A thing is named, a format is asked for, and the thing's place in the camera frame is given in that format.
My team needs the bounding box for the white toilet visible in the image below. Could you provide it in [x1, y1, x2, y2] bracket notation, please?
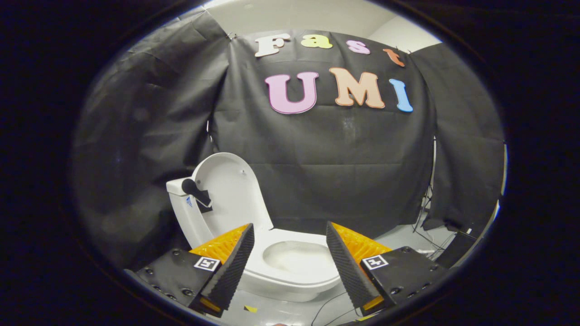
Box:
[166, 177, 343, 303]

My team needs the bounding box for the black backdrop cloth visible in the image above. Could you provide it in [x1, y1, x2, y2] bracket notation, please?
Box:
[72, 9, 506, 272]

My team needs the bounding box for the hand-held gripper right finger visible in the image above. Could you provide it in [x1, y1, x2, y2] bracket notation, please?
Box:
[325, 221, 449, 317]

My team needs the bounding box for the tangle of floor cables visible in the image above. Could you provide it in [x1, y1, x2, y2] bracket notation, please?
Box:
[310, 217, 458, 326]

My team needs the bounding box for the backdrop support stand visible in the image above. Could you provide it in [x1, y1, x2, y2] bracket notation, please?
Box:
[412, 136, 436, 234]

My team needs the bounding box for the white toilet lid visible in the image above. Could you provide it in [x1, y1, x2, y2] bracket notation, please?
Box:
[181, 152, 275, 238]

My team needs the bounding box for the black box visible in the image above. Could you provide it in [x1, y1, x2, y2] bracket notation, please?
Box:
[436, 231, 477, 268]

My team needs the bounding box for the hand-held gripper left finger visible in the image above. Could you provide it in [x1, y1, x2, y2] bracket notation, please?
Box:
[125, 223, 255, 317]

